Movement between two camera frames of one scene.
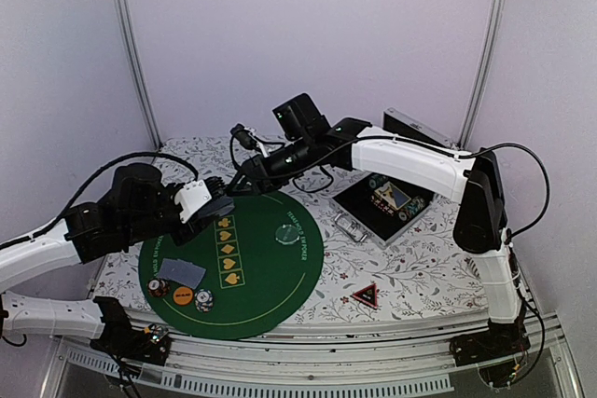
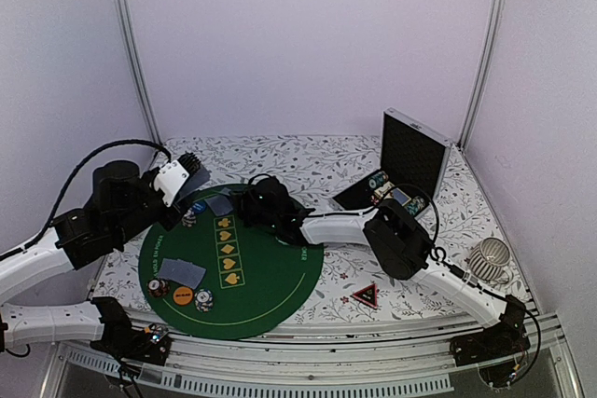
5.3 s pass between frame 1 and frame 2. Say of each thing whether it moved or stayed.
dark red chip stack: stayed
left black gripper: moved
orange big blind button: stayed
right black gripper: moved
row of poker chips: stayed
